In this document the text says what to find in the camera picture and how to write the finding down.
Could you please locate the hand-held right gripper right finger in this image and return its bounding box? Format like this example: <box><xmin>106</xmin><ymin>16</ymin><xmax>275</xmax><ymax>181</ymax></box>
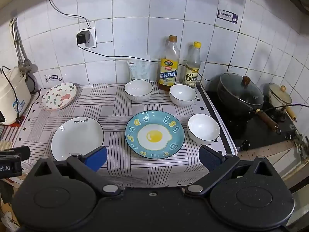
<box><xmin>185</xmin><ymin>145</ymin><xmax>276</xmax><ymax>197</ymax></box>

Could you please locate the striped white tablecloth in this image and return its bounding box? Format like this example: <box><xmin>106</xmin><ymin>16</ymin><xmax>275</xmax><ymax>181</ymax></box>
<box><xmin>13</xmin><ymin>82</ymin><xmax>238</xmax><ymax>189</ymax></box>

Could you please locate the white ribbed bowl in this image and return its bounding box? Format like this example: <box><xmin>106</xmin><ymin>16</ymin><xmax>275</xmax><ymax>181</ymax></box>
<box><xmin>188</xmin><ymin>113</ymin><xmax>221</xmax><ymax>145</ymax></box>
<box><xmin>124</xmin><ymin>79</ymin><xmax>153</xmax><ymax>102</ymax></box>
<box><xmin>169</xmin><ymin>84</ymin><xmax>198</xmax><ymax>107</ymax></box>

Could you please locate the white rice cooker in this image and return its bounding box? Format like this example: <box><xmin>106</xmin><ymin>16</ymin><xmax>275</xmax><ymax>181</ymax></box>
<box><xmin>0</xmin><ymin>66</ymin><xmax>31</xmax><ymax>126</ymax></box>

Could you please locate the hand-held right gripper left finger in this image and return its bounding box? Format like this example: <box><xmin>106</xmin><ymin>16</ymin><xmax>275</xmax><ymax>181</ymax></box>
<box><xmin>33</xmin><ymin>146</ymin><xmax>122</xmax><ymax>197</ymax></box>

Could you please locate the clear plastic seasoning bag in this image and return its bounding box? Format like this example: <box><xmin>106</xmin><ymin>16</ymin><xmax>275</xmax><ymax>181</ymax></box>
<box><xmin>127</xmin><ymin>60</ymin><xmax>152</xmax><ymax>82</ymax></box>

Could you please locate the white and blue wall sticker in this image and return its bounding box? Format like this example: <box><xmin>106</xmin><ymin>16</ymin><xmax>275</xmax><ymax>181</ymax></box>
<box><xmin>216</xmin><ymin>10</ymin><xmax>239</xmax><ymax>25</ymax></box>

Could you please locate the white wall socket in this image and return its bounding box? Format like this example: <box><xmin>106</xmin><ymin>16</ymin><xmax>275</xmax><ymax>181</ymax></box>
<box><xmin>77</xmin><ymin>27</ymin><xmax>97</xmax><ymax>49</ymax></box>

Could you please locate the thin black stove cable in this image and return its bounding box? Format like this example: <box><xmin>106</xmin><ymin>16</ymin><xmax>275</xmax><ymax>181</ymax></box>
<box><xmin>262</xmin><ymin>103</ymin><xmax>309</xmax><ymax>113</ymax></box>

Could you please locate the small white wall sticker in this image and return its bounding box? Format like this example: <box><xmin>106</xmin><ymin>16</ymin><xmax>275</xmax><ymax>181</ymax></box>
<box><xmin>44</xmin><ymin>74</ymin><xmax>63</xmax><ymax>83</ymax></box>

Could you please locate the cream enamel pot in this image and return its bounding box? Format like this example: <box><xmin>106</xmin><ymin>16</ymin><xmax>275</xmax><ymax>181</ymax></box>
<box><xmin>270</xmin><ymin>97</ymin><xmax>297</xmax><ymax>123</ymax></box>

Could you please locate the hanging metal ladle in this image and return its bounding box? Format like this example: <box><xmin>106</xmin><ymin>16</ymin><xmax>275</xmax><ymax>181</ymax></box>
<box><xmin>10</xmin><ymin>18</ymin><xmax>32</xmax><ymax>74</ymax></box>

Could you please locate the yellow label cooking wine bottle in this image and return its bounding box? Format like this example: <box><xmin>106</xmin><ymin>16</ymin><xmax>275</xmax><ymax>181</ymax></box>
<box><xmin>158</xmin><ymin>35</ymin><xmax>180</xmax><ymax>92</ymax></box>

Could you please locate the black gas stove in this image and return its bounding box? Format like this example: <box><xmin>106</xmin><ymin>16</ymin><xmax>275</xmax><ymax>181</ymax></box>
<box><xmin>205</xmin><ymin>89</ymin><xmax>299</xmax><ymax>152</ymax></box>

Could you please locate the white plate with dark rim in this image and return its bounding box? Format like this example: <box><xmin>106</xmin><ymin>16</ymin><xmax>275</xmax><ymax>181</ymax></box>
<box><xmin>51</xmin><ymin>117</ymin><xmax>105</xmax><ymax>161</ymax></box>

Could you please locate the blue fried egg plate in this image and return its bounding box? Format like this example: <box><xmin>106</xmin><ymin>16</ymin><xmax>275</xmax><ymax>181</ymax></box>
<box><xmin>125</xmin><ymin>110</ymin><xmax>185</xmax><ymax>160</ymax></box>

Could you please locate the glass wok lid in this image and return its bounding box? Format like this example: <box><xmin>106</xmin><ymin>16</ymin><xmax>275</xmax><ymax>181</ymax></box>
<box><xmin>219</xmin><ymin>72</ymin><xmax>265</xmax><ymax>107</ymax></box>

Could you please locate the yellow cap vinegar bottle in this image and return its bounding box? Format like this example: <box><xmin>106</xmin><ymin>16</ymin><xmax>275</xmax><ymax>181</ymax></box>
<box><xmin>184</xmin><ymin>41</ymin><xmax>202</xmax><ymax>89</ymax></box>

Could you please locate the black power adapter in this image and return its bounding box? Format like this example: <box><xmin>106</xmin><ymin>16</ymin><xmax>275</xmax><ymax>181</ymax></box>
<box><xmin>76</xmin><ymin>30</ymin><xmax>92</xmax><ymax>46</ymax></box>

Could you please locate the black wall cable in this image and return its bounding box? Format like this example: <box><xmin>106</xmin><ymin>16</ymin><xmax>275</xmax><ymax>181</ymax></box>
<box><xmin>78</xmin><ymin>44</ymin><xmax>214</xmax><ymax>83</ymax></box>
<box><xmin>46</xmin><ymin>0</ymin><xmax>91</xmax><ymax>30</ymax></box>

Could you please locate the black wok with wooden handle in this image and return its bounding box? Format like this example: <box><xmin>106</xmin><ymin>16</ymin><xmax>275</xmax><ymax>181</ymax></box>
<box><xmin>216</xmin><ymin>76</ymin><xmax>282</xmax><ymax>135</ymax></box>

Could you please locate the pink bunny print plate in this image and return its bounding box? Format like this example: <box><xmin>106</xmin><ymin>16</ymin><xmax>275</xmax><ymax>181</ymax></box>
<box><xmin>41</xmin><ymin>83</ymin><xmax>78</xmax><ymax>111</ymax></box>

